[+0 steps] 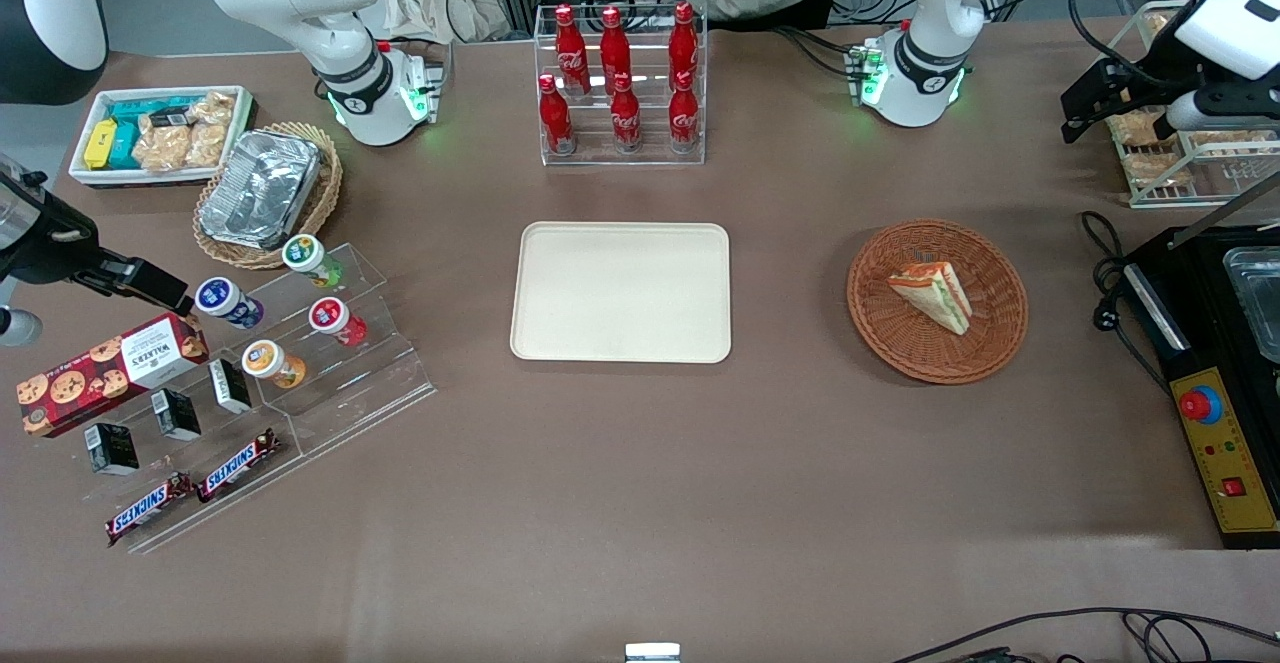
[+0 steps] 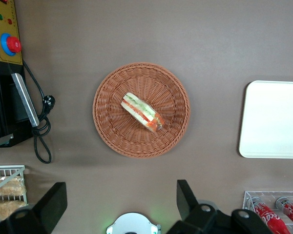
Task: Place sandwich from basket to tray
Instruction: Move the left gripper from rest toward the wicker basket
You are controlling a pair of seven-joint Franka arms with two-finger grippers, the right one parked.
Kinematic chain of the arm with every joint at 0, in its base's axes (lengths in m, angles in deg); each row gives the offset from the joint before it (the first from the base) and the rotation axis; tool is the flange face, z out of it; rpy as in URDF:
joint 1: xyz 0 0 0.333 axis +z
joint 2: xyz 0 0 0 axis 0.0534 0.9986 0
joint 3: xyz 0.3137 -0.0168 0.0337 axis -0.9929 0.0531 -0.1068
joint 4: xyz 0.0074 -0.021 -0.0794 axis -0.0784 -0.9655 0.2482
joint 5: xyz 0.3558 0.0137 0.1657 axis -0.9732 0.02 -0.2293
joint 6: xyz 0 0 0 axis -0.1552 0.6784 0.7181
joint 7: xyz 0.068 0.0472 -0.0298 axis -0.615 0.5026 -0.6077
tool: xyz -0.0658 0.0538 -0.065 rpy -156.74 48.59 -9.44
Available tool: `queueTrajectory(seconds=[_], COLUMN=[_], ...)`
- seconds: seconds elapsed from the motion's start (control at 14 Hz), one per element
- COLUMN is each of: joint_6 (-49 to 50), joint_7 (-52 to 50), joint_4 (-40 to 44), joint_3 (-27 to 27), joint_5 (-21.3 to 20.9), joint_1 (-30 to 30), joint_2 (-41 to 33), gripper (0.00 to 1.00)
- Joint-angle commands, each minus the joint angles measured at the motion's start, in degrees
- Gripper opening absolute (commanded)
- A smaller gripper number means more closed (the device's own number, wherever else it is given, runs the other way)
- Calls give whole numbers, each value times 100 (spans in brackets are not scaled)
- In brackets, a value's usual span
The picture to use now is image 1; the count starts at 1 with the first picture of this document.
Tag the clear acrylic step display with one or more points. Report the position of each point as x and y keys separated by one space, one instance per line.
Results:
x=370 y=383

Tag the clear cookie packet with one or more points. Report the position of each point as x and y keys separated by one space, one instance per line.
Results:
x=215 y=108
x=162 y=148
x=207 y=143

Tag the red Walkers cookie box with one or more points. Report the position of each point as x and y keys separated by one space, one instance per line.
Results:
x=100 y=378

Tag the red lid drink cup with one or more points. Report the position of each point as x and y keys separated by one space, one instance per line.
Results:
x=330 y=316

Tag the white plastic snack bin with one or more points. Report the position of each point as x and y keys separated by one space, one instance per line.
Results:
x=85 y=178

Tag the red cola bottle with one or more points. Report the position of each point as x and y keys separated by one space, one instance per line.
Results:
x=626 y=118
x=571 y=53
x=683 y=43
x=555 y=118
x=684 y=113
x=614 y=53

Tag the oval wicker basket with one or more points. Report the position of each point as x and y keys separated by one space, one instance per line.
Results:
x=325 y=188

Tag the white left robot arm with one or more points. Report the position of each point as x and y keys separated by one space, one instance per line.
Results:
x=940 y=3

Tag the aluminium foil tray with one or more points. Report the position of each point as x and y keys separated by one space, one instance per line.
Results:
x=260 y=188

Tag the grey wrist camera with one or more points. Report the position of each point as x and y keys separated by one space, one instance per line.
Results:
x=1220 y=108
x=18 y=327

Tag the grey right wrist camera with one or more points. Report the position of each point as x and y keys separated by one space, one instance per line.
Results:
x=18 y=327

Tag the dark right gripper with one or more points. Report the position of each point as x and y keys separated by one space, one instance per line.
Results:
x=48 y=256

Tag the wrapped bread packet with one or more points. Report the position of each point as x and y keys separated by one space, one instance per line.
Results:
x=1140 y=128
x=1160 y=23
x=1158 y=171

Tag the orange lid drink cup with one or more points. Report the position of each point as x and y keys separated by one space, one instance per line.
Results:
x=265 y=359

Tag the blue lid drink cup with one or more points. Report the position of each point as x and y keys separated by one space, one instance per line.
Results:
x=222 y=299

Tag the long teal snack box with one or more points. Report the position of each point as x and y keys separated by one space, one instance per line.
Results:
x=135 y=108

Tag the triangle sandwich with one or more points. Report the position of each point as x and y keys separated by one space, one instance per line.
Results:
x=935 y=293

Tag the small teal snack box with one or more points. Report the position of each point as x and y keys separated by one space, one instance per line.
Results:
x=125 y=148

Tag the black sealing machine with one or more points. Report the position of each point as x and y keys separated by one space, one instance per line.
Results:
x=1200 y=343

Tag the yellow snack box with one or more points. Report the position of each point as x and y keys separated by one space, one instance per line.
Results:
x=100 y=145

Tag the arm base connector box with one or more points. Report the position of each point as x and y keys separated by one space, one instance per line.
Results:
x=866 y=73
x=425 y=83

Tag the red emergency stop button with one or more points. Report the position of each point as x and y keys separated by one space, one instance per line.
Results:
x=1200 y=404

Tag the green lid drink cup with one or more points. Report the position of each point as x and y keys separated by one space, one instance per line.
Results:
x=305 y=255

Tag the Snickers chocolate bar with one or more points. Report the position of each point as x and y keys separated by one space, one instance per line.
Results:
x=148 y=509
x=238 y=466

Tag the small black carton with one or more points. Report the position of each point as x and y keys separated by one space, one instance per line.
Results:
x=112 y=449
x=230 y=386
x=176 y=415

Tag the clear acrylic bottle rack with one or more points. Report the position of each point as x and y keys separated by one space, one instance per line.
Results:
x=650 y=158

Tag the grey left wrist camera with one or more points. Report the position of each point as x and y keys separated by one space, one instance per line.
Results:
x=1220 y=108

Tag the small silver metal block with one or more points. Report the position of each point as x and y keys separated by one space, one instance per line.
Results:
x=652 y=653

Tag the round brown wicker basket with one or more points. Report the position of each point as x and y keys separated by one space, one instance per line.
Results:
x=900 y=343

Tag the metal machine tray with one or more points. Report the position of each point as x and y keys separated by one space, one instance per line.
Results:
x=1258 y=303

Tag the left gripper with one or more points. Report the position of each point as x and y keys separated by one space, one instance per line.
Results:
x=1150 y=76

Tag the cream plastic tray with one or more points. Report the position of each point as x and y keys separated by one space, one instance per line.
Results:
x=620 y=293

